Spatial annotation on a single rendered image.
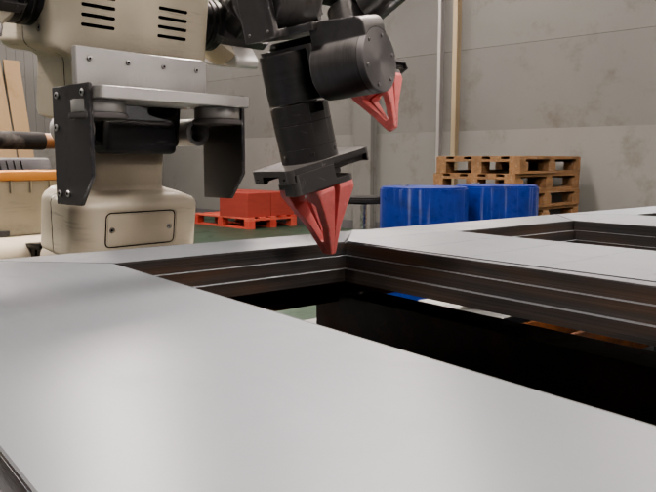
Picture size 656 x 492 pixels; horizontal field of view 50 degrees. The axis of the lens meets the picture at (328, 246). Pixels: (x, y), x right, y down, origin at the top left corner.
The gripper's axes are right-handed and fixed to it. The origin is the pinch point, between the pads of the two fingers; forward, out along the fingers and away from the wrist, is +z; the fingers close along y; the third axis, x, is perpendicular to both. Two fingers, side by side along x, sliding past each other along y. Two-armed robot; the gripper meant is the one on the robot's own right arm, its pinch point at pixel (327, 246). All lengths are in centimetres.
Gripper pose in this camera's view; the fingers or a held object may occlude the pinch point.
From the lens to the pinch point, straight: 71.7
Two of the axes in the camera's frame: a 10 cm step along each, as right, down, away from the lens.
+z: 2.0, 9.5, 2.5
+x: -6.2, -0.8, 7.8
